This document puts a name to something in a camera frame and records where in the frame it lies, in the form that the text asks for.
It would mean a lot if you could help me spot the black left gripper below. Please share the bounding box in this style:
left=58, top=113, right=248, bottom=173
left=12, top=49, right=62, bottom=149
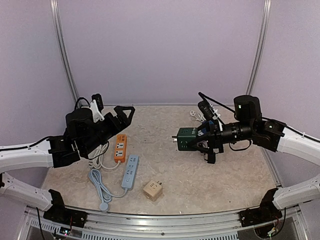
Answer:
left=80, top=105, right=135, bottom=156

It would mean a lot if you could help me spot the blue cube socket adapter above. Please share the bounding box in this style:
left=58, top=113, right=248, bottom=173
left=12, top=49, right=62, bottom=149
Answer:
left=197, top=120, right=214, bottom=136

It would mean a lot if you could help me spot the dark green cube socket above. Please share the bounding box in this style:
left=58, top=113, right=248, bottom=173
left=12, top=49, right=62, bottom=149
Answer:
left=172, top=127, right=201, bottom=152

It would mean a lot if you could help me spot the light blue power strip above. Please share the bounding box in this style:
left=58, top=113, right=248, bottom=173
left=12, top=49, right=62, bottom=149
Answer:
left=121, top=154, right=139, bottom=190

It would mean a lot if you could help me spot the beige cube socket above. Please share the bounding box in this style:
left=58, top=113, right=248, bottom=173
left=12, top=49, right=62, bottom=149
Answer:
left=142, top=180, right=163, bottom=202

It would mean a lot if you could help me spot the light blue cable with plug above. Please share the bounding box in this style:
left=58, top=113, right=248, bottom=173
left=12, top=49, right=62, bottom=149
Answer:
left=88, top=168, right=130, bottom=213

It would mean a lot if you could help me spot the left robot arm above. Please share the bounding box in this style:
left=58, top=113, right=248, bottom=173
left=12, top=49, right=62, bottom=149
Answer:
left=0, top=106, right=135, bottom=223

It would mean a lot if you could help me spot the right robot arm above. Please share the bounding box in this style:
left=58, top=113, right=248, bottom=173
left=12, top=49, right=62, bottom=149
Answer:
left=187, top=95, right=320, bottom=222

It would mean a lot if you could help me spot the orange power strip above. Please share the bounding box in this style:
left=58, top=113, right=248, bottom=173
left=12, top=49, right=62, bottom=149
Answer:
left=114, top=134, right=127, bottom=163

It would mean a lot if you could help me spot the black power adapter with cable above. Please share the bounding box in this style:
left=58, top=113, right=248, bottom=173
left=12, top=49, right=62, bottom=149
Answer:
left=198, top=142, right=216, bottom=164

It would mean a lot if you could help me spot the white cable of orange strip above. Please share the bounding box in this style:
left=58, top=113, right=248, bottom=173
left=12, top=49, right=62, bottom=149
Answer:
left=87, top=143, right=121, bottom=171

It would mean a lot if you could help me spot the aluminium front frame rail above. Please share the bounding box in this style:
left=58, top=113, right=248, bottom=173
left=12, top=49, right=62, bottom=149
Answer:
left=13, top=205, right=311, bottom=240

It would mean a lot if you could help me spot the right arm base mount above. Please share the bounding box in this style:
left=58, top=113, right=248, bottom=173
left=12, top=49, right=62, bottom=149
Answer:
left=238, top=188, right=283, bottom=228

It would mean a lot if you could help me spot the right aluminium corner post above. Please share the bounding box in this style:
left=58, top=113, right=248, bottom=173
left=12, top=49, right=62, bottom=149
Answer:
left=245, top=0, right=272, bottom=95

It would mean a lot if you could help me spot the aluminium corner post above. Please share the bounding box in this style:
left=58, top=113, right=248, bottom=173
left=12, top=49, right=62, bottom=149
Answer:
left=49, top=0, right=81, bottom=107
left=245, top=0, right=272, bottom=95

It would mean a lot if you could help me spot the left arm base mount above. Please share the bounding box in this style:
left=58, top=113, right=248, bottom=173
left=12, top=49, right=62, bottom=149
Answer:
left=43, top=204, right=88, bottom=228

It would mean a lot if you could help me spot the left aluminium corner post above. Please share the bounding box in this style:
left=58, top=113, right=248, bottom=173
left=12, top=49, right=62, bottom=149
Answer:
left=49, top=0, right=81, bottom=107

